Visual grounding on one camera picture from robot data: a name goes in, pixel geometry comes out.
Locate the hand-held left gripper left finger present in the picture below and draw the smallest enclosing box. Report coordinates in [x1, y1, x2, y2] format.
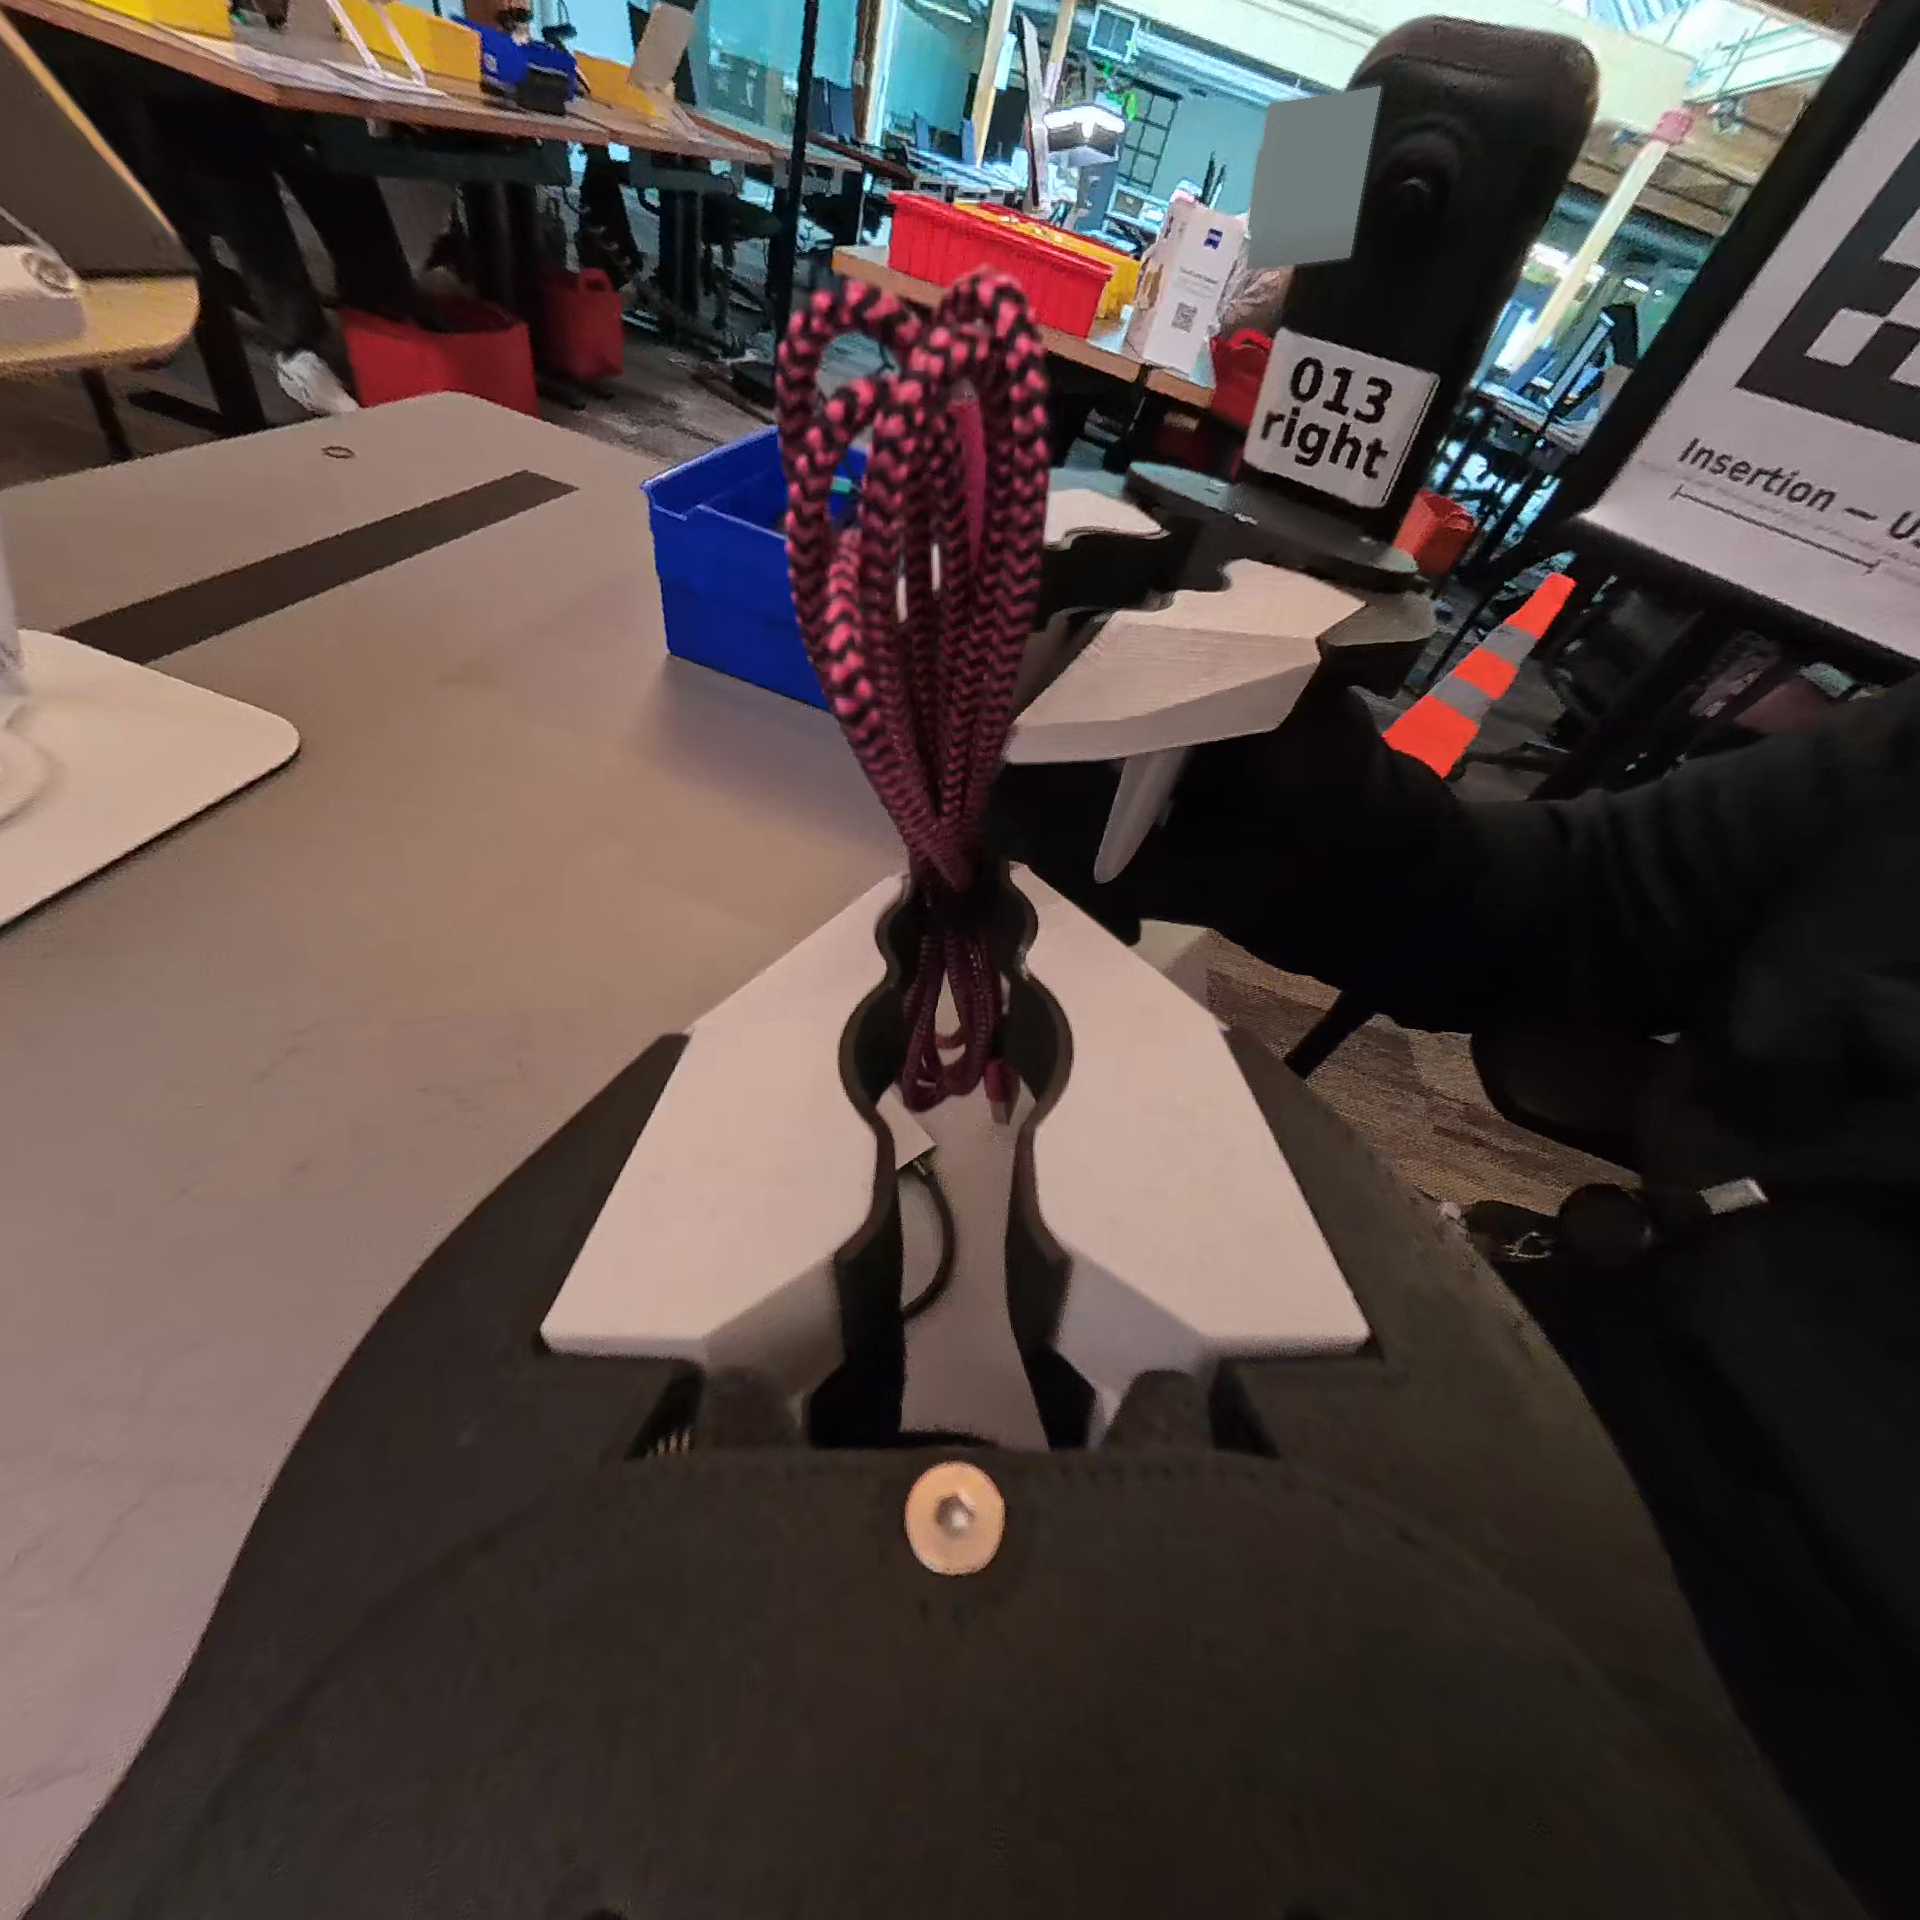
[539, 878, 915, 1379]

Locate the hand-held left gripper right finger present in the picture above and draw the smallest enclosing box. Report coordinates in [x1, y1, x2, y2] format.
[1001, 867, 1370, 1420]

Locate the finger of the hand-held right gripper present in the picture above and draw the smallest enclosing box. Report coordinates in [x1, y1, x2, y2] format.
[1007, 557, 1365, 770]
[1039, 484, 1174, 554]

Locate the grey usb hub with cable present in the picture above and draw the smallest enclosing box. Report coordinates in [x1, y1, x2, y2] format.
[878, 1087, 958, 1321]

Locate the pink braided usb cable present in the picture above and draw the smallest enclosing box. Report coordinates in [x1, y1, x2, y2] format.
[775, 269, 1052, 1126]

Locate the blue plastic bin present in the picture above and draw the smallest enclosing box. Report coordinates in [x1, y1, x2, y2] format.
[478, 23, 578, 109]
[642, 428, 875, 711]

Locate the person's right forearm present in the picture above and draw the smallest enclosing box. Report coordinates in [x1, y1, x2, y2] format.
[1447, 661, 1920, 1052]

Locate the person's right hand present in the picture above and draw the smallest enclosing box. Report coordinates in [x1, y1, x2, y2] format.
[990, 691, 1481, 1033]

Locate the wooden workbench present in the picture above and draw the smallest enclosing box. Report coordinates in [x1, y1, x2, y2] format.
[0, 0, 775, 166]
[831, 247, 1220, 409]

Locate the white carton box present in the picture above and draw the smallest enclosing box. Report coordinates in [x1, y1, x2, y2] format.
[1124, 195, 1251, 371]

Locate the red parts tray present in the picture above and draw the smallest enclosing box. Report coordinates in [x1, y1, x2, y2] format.
[885, 190, 1146, 341]

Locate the orange traffic cone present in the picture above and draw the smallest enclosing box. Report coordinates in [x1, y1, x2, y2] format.
[1381, 570, 1579, 782]

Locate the printed tag sign board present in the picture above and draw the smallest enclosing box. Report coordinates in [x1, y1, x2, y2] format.
[1558, 0, 1920, 662]

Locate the red plastic bin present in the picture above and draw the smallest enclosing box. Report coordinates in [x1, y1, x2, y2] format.
[539, 269, 626, 382]
[343, 293, 542, 418]

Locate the white tablet stand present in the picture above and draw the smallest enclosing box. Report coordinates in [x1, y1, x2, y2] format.
[0, 247, 301, 927]

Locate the wooden board with dark panel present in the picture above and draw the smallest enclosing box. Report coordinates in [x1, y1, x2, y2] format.
[0, 15, 204, 377]

